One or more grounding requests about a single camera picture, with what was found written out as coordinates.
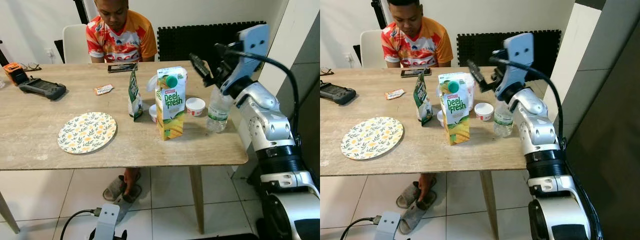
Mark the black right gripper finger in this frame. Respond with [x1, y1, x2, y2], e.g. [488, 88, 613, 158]
[189, 53, 215, 83]
[466, 60, 490, 92]

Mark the grey fridge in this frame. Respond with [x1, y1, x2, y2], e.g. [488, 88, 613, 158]
[295, 70, 321, 173]
[565, 20, 640, 240]

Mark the white red yogurt cup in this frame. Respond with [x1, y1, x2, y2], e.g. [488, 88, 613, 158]
[185, 97, 206, 117]
[474, 102, 495, 122]

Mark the green yellow juice carton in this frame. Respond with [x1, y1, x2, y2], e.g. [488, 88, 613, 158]
[438, 72, 471, 146]
[155, 66, 187, 141]

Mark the green white snack pouch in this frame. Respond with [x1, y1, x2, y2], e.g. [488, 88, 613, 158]
[128, 67, 144, 122]
[413, 70, 434, 127]

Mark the black smartphone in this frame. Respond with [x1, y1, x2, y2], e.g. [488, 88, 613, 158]
[400, 68, 432, 78]
[107, 62, 138, 74]

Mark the person in orange jersey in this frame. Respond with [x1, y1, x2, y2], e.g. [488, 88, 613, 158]
[381, 0, 454, 203]
[85, 0, 158, 198]

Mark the white chair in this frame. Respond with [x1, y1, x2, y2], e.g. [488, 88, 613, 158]
[360, 29, 388, 69]
[62, 24, 92, 65]

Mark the black stand pole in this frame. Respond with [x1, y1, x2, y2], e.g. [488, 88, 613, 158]
[371, 0, 388, 30]
[74, 0, 90, 25]

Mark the black handheld controller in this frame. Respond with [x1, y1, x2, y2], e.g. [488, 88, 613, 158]
[18, 77, 67, 101]
[320, 81, 357, 106]

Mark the floral round plate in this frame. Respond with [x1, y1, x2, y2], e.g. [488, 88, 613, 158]
[57, 111, 118, 155]
[340, 116, 404, 161]

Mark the wooden table leg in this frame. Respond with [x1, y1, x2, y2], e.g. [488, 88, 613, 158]
[0, 192, 21, 234]
[480, 171, 500, 240]
[189, 166, 206, 235]

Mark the grey slipper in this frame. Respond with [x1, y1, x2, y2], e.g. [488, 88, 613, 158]
[398, 199, 431, 235]
[113, 192, 136, 221]
[103, 175, 142, 202]
[396, 181, 437, 209]

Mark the orange black device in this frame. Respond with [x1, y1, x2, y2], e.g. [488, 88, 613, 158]
[2, 62, 28, 86]

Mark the black foam wall panel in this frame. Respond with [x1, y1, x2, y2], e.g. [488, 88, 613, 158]
[157, 21, 267, 63]
[456, 30, 562, 81]

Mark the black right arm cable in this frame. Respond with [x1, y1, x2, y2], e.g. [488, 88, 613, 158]
[490, 56, 603, 240]
[215, 44, 301, 138]

